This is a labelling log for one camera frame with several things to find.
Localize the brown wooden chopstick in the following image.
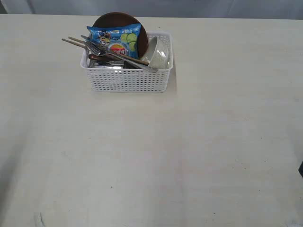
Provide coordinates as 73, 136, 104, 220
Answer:
68, 35, 149, 66
62, 38, 143, 69

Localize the white perforated plastic basket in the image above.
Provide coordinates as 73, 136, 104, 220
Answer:
80, 31, 173, 93

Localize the silver metal fork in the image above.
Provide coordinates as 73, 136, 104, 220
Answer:
83, 41, 158, 73

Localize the silver metal table knife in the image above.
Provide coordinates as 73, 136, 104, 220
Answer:
81, 35, 106, 56

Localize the pale green ceramic bowl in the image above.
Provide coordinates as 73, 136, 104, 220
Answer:
140, 37, 169, 70

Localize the silver foil packet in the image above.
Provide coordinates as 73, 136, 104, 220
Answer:
88, 60, 124, 69

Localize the dark brown wooden spoon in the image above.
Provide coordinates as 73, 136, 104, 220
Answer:
88, 54, 149, 66

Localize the blue potato chips bag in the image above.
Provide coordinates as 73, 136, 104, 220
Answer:
87, 23, 141, 59

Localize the dark brown round plate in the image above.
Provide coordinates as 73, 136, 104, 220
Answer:
93, 12, 148, 58

